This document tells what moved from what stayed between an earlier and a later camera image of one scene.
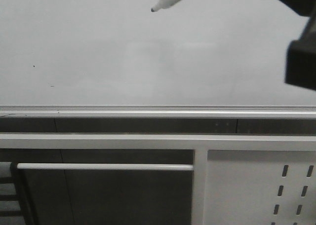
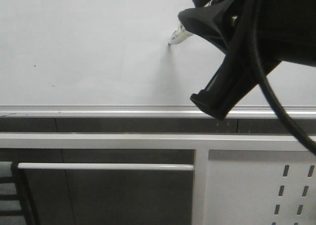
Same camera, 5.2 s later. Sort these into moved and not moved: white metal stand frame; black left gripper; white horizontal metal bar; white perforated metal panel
Moved: black left gripper
Not moved: white perforated metal panel; white metal stand frame; white horizontal metal bar
